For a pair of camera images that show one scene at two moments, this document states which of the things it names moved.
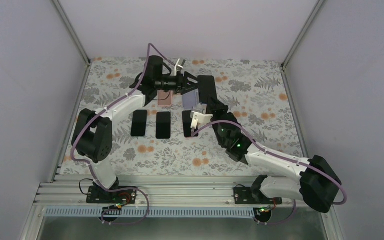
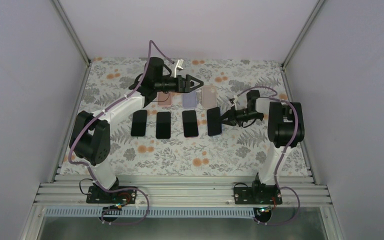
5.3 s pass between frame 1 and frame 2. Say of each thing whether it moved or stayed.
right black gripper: moved
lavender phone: stayed
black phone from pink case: stayed
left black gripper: stayed
